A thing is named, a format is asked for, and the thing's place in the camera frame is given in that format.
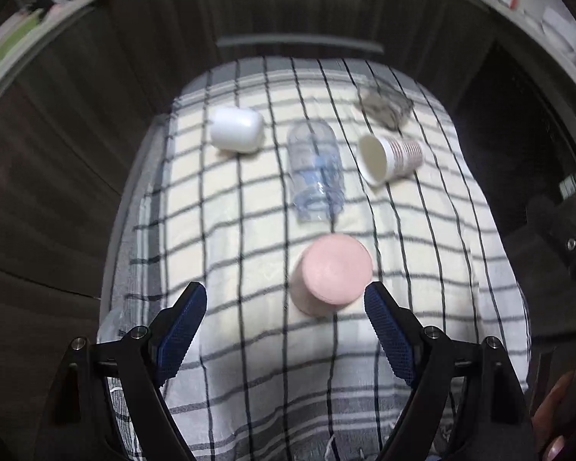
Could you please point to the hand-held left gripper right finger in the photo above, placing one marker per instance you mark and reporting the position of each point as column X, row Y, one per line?
column 389, row 326

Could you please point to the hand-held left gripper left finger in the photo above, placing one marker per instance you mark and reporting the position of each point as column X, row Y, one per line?
column 182, row 326

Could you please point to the pink cup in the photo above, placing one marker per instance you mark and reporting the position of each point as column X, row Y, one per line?
column 329, row 276

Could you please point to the striped paper cup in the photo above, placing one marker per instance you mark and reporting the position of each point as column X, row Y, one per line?
column 389, row 157

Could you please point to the white cup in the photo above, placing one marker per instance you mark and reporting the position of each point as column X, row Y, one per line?
column 235, row 129

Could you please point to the person's right hand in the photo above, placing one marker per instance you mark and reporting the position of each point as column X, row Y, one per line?
column 549, row 422

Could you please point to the checkered white cloth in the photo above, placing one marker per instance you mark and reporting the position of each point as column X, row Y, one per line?
column 249, row 249

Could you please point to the clear plastic bottle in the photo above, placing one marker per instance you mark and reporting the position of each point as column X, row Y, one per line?
column 314, row 170

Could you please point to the crumpled clear plastic wrapper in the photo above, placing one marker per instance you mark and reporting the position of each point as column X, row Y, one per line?
column 384, row 105

